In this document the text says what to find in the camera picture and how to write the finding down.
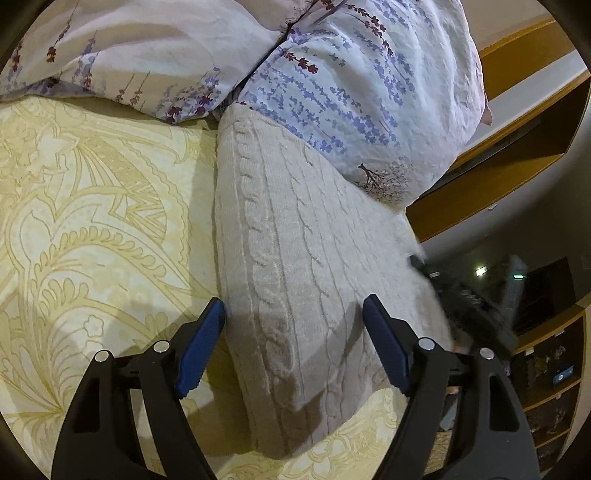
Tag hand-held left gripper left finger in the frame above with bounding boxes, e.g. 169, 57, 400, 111
51, 298, 228, 480

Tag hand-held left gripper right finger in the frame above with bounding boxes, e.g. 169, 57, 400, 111
362, 294, 541, 480

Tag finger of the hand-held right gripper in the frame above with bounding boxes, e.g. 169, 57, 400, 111
406, 253, 445, 291

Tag cream cable-knit sweater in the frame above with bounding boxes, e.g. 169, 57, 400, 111
213, 104, 463, 461

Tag dark screen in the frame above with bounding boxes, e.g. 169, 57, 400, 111
512, 257, 576, 336

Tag wooden shelf unit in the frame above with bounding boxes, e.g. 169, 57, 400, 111
507, 308, 591, 472

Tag wooden headboard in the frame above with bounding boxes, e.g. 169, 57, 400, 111
405, 17, 591, 230

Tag yellow patterned bed sheet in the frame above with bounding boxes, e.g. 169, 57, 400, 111
0, 95, 459, 480

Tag tree print floral pillow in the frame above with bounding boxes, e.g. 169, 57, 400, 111
221, 0, 494, 216

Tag pink floral pillow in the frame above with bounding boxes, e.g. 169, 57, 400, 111
0, 0, 317, 126

